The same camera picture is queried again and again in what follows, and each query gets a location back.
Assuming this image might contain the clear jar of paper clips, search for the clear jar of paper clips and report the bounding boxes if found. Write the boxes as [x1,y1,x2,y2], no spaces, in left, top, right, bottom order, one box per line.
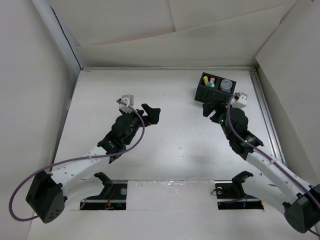
[220,79,233,93]

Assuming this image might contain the blue highlighter pen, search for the blue highlighter pen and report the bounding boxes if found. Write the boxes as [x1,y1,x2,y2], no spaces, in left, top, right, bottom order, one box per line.
[206,80,215,88]

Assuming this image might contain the black two-compartment organizer box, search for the black two-compartment organizer box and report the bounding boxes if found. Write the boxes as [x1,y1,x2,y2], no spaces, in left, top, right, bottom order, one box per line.
[194,72,237,103]

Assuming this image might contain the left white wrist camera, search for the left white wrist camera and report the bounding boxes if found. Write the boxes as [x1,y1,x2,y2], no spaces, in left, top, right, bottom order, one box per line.
[118,94,134,113]

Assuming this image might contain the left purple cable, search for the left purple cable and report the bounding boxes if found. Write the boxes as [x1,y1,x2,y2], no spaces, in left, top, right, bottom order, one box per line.
[8,99,146,222]

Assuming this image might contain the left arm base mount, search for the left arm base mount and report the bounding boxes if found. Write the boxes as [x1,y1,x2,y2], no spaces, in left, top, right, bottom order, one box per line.
[79,172,128,211]

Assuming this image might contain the yellow highlighter pen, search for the yellow highlighter pen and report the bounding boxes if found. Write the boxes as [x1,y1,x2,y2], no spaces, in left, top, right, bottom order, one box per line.
[203,76,209,86]

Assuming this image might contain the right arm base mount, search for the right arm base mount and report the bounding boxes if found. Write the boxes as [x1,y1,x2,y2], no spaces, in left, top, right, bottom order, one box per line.
[211,171,264,210]

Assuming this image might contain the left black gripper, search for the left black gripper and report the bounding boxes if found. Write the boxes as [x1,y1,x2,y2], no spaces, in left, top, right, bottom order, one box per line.
[121,104,159,146]

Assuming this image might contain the aluminium rail right side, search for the aluminium rail right side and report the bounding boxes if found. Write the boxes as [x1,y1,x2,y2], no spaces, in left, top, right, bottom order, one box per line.
[249,67,287,166]

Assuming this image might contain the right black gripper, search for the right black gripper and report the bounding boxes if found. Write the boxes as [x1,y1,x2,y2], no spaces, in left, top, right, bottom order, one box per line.
[202,97,233,141]

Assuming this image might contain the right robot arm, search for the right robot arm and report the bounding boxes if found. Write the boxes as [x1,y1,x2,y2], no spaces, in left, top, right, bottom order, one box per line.
[202,100,320,234]

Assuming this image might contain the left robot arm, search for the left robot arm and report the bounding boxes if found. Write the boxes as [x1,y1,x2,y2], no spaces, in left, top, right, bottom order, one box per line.
[26,99,161,224]

